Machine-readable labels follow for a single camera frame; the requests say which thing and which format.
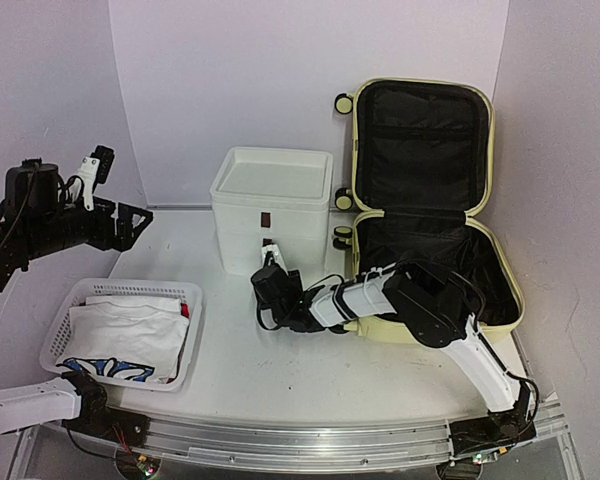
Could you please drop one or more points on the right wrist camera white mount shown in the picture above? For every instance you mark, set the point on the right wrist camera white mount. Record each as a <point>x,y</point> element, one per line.
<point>271,254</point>

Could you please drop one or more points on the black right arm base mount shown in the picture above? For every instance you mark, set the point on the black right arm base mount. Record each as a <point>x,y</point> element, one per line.
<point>489,433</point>

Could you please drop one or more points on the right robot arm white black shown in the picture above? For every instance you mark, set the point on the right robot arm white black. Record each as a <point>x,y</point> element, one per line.
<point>438,307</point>

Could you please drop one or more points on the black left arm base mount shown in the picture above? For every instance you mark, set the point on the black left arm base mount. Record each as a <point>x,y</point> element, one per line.
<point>122,426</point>

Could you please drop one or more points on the white blue-print t-shirt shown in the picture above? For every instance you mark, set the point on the white blue-print t-shirt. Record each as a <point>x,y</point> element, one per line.
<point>129,338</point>

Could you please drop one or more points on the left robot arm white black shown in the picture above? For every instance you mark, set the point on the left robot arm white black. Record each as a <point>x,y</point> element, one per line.
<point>40,215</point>

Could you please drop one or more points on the white three-drawer storage cabinet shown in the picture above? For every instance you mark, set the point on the white three-drawer storage cabinet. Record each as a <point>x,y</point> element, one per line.
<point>280,195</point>

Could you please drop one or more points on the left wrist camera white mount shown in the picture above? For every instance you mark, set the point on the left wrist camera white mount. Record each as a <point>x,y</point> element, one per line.
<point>94,170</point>

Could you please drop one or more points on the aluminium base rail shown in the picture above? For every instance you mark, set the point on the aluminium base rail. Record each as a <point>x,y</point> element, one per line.
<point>347,448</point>

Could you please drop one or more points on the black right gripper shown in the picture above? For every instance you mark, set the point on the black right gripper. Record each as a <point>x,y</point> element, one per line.
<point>263,305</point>

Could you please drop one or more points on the red printed t-shirt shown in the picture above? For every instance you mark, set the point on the red printed t-shirt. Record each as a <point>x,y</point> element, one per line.
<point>185,310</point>

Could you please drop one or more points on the pale yellow hard-shell suitcase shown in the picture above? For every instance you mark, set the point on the pale yellow hard-shell suitcase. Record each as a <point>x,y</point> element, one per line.
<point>422,171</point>

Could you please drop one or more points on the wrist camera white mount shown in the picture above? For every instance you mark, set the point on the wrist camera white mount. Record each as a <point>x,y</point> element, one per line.
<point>94,170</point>
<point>271,254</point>

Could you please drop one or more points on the white perforated plastic basket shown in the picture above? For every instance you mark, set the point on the white perforated plastic basket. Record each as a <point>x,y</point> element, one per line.
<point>59,334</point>

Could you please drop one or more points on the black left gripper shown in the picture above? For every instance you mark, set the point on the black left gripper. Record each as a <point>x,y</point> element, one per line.
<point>121,240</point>

